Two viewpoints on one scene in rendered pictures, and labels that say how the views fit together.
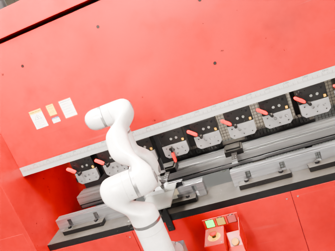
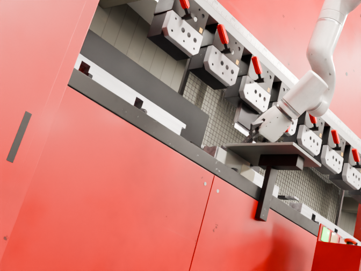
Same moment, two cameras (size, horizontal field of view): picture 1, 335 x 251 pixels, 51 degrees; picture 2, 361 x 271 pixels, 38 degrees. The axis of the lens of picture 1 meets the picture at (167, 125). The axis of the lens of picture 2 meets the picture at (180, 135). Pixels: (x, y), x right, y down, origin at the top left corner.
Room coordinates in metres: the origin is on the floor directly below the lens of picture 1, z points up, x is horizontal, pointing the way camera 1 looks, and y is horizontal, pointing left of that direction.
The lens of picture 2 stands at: (1.27, 1.76, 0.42)
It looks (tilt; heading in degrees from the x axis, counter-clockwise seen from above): 18 degrees up; 302
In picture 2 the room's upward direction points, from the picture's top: 16 degrees clockwise
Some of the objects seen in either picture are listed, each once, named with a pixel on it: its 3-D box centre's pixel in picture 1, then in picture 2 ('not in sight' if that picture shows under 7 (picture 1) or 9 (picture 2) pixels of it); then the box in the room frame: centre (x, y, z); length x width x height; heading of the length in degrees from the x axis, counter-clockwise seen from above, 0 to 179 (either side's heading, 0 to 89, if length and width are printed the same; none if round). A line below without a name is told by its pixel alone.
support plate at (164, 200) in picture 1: (159, 197); (272, 155); (1.89, 0.20, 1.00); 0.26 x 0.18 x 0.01; 165
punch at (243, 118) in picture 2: (155, 167); (245, 121); (2.04, 0.16, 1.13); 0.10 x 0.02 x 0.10; 75
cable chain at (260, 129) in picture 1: (275, 125); not in sight; (2.23, -0.68, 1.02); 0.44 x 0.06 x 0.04; 75
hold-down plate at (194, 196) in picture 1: (173, 203); not in sight; (1.97, 0.14, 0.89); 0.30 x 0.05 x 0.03; 75
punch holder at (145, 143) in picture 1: (144, 150); (250, 85); (2.04, 0.19, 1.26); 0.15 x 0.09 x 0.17; 75
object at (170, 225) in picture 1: (165, 217); (275, 187); (1.86, 0.21, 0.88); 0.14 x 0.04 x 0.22; 165
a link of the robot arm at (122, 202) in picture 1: (128, 199); not in sight; (1.31, 0.26, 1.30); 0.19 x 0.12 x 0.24; 91
